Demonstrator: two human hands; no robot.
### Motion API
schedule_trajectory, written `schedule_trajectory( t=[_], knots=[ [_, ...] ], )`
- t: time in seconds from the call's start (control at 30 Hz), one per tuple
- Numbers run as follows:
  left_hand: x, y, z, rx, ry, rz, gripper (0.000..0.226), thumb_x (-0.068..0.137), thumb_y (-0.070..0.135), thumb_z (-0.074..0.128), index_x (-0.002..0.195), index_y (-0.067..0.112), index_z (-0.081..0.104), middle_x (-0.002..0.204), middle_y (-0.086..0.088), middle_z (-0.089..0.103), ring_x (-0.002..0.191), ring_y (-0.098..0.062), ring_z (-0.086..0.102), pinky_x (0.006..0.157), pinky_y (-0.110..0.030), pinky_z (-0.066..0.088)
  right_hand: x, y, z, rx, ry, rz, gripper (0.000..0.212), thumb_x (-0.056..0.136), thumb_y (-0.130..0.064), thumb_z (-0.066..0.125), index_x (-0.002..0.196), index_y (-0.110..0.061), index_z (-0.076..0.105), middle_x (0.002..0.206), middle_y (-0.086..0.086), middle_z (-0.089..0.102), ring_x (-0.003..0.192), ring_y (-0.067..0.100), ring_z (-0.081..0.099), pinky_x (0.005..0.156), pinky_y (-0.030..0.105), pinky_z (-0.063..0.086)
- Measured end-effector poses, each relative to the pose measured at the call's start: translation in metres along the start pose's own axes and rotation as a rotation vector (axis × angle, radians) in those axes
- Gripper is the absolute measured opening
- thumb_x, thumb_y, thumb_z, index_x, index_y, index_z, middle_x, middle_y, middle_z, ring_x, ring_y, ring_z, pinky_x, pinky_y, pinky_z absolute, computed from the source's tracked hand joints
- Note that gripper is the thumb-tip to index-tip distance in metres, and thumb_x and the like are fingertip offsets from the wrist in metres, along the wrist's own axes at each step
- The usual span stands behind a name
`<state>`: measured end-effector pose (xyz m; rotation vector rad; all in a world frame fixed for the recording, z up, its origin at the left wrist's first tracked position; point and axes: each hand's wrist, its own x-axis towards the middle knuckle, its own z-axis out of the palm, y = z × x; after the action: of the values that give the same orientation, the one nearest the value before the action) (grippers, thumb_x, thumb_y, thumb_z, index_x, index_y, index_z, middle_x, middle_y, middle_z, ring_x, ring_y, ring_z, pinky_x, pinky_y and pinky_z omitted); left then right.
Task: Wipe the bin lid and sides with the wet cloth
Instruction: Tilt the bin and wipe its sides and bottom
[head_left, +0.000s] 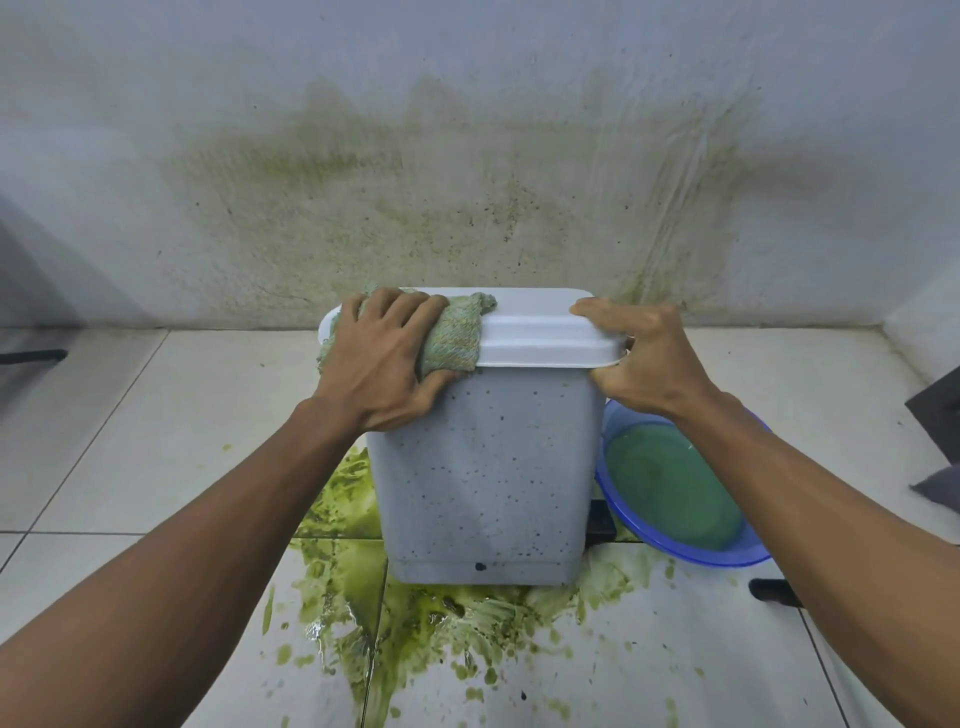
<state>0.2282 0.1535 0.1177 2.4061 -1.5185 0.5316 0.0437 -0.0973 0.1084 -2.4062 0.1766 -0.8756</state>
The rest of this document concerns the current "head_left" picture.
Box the person's right forearm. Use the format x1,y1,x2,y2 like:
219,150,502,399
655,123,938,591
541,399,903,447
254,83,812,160
673,392,960,728

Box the person's right hand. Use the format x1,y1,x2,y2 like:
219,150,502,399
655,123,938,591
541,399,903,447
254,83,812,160
568,296,718,423

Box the black framed glass door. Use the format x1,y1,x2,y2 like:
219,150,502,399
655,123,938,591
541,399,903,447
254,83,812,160
904,365,960,464

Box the person's left hand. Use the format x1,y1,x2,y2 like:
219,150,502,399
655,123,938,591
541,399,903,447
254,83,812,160
311,287,460,435

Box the person's left forearm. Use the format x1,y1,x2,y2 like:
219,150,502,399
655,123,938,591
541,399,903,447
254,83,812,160
0,397,363,728

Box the blue plastic basin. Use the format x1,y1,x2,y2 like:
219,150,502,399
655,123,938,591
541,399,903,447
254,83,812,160
595,398,774,569

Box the green stained cleaning cloth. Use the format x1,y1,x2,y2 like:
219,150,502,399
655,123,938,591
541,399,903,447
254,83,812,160
316,283,499,378

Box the grey pedal bin white lid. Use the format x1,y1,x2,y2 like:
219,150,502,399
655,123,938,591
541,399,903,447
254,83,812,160
317,287,630,588

